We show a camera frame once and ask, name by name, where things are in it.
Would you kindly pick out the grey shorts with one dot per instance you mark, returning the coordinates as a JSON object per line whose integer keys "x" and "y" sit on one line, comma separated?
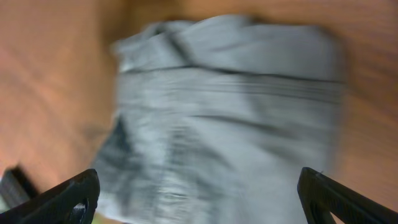
{"x": 215, "y": 120}

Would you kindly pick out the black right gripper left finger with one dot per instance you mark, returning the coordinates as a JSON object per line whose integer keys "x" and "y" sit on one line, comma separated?
{"x": 74, "y": 201}

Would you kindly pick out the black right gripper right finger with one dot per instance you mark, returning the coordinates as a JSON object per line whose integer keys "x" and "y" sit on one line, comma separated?
{"x": 322, "y": 198}

